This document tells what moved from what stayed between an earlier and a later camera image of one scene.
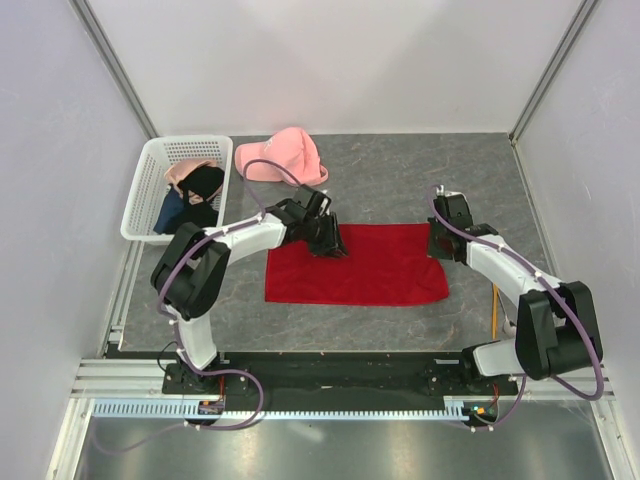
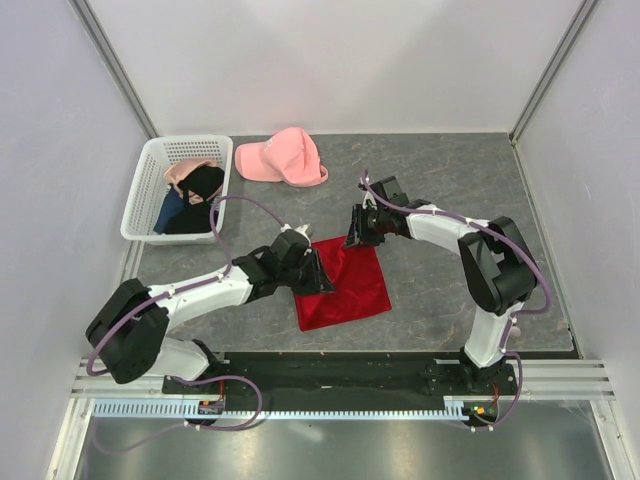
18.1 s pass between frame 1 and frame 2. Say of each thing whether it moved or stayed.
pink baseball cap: stayed
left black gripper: moved
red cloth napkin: moved
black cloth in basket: stayed
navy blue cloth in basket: stayed
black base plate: stayed
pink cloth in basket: stayed
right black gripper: moved
